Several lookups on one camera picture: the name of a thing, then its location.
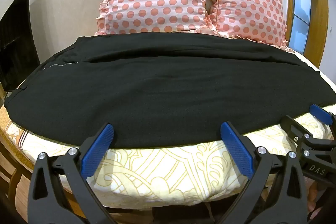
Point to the wooden bed frame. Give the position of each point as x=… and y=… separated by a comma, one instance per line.
x=15, y=161

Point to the yellow patterned bed sheet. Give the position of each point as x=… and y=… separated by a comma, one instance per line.
x=162, y=174

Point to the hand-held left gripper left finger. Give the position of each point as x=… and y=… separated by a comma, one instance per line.
x=96, y=151

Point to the black pants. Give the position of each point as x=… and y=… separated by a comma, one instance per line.
x=168, y=87

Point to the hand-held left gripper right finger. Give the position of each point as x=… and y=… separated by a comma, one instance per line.
x=236, y=151

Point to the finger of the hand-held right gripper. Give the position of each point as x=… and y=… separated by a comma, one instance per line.
x=320, y=113
x=294, y=129

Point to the black monitor screen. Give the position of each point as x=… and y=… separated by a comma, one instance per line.
x=15, y=43

